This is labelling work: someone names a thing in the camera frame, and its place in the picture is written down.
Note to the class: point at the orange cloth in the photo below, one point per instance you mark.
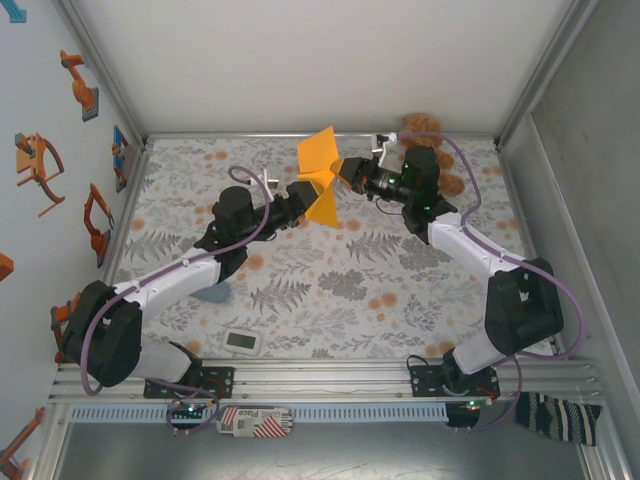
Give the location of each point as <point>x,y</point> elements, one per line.
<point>317,150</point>

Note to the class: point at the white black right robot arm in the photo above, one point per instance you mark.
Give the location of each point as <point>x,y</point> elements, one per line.
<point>475,250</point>

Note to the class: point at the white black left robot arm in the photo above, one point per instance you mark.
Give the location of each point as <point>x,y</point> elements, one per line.
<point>170,280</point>

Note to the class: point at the brown plush toy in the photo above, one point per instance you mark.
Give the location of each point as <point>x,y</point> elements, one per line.
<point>417,124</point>

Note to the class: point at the blue grey oval pad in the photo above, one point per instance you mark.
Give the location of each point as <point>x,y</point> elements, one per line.
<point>217,295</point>

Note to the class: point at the blue and orange sticker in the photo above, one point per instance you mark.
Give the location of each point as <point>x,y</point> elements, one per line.
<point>120,150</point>

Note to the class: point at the white digital timer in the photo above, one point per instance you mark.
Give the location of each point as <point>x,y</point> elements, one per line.
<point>241,341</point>

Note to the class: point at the floral print tablecloth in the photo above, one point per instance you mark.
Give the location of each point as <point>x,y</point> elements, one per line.
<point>300,325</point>

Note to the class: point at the small black circuit board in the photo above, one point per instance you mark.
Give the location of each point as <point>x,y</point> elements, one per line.
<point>470,407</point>
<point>192,410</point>

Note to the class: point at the orange claw gripper sticker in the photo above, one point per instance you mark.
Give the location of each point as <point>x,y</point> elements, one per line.
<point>27,160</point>

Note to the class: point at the red white striped label tag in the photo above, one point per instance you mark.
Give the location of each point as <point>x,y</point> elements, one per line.
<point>255,422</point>

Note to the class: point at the black white striped sock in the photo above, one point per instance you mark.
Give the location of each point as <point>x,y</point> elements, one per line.
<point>555,417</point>

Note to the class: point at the aluminium cross rail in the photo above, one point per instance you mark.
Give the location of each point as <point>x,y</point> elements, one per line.
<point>225,135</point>

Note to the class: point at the aluminium side rail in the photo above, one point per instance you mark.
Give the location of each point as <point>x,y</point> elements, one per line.
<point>115,260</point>
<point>513,190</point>

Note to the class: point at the aluminium frame post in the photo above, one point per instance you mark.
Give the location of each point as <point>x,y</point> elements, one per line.
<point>106,75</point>
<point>542,75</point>

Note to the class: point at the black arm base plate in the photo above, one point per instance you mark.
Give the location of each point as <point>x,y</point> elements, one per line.
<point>422,382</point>
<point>222,382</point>

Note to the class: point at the aluminium rail base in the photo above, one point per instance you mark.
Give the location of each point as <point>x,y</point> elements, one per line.
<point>325,380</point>

